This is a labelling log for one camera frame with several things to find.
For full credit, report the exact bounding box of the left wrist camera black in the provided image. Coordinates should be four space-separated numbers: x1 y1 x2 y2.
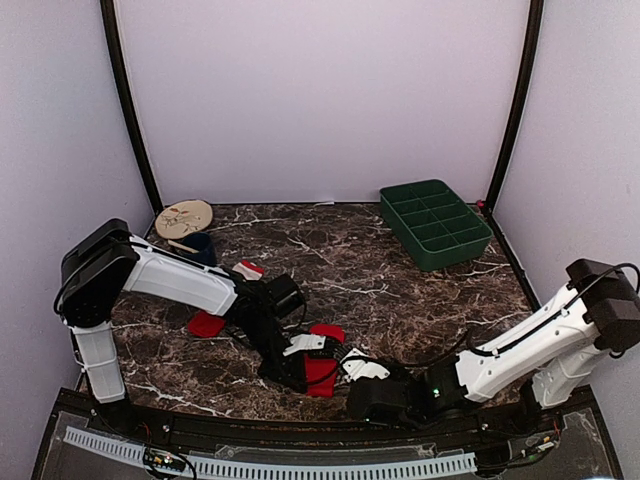
266 274 305 319

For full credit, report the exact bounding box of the right black frame post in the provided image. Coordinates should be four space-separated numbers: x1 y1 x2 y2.
484 0 545 216

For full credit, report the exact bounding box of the white slotted cable duct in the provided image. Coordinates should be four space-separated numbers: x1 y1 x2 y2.
63 427 478 479

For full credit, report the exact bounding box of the beige floral plate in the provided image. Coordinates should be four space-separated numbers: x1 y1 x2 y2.
154 200 213 240

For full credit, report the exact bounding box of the red santa sock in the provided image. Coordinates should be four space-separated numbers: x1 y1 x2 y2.
304 324 345 398

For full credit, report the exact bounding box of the black frame post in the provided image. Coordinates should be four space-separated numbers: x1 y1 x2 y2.
484 0 545 216
99 0 164 214

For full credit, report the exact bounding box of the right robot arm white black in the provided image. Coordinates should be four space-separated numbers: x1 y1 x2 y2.
341 259 639 434

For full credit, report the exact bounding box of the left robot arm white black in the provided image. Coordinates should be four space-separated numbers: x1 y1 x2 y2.
53 218 309 436

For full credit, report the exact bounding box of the dark blue cup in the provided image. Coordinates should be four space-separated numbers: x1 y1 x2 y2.
181 232 218 267

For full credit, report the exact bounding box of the black front rail base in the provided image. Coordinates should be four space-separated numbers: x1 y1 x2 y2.
32 387 622 479

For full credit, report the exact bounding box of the left black frame post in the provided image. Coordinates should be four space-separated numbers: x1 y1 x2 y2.
99 0 164 214

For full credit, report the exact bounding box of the wooden stick in cup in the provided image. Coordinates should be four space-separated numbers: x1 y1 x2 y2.
167 240 200 254

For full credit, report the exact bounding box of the green compartment tray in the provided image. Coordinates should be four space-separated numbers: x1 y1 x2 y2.
379 179 493 272

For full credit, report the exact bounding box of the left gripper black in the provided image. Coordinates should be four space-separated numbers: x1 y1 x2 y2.
242 312 309 394

